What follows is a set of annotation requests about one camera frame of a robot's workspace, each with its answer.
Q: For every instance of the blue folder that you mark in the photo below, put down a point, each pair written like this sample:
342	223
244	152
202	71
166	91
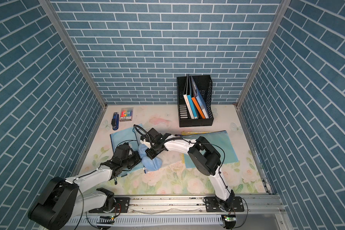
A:
199	98

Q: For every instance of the black mesh file holder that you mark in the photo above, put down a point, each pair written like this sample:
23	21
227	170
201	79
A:
204	84

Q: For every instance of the blue microfiber cloth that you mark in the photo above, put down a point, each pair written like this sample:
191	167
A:
149	164

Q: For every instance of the yellow mesh document bag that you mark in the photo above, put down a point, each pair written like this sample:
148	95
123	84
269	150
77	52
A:
199	132

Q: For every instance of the blue stapler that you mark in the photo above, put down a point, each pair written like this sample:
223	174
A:
115	121

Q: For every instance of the aluminium corner post left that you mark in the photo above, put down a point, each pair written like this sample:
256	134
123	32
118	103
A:
60	29

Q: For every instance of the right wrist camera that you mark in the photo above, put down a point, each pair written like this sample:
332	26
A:
153	135

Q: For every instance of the colourful marker pack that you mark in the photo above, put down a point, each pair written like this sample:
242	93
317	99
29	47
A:
126	114

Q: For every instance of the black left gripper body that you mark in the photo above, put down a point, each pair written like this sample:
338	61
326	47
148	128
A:
131	161

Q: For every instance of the aluminium corner post right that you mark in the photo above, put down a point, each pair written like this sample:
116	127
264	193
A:
264	48

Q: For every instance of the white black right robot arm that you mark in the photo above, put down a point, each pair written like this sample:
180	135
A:
203	154

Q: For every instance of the light blue mesh document bag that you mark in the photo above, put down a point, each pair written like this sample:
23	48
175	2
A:
220	139

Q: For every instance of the teal book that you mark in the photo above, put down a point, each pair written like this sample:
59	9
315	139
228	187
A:
195	115

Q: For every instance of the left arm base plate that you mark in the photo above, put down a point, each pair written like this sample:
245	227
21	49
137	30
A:
113	205

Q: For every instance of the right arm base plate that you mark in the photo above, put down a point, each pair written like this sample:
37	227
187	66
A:
214	204

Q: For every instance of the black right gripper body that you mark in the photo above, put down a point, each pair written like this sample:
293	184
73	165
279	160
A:
153	152

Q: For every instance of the aluminium corner post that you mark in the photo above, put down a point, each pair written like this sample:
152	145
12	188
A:
264	48
60	29

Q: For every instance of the clear mesh document bag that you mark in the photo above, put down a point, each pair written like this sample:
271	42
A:
170	156

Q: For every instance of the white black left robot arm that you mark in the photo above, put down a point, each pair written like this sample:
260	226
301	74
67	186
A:
64	198

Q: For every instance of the aluminium front rail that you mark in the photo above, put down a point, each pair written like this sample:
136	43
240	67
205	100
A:
186	205

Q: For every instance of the orange book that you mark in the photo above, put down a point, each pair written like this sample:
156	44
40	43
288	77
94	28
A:
198	108

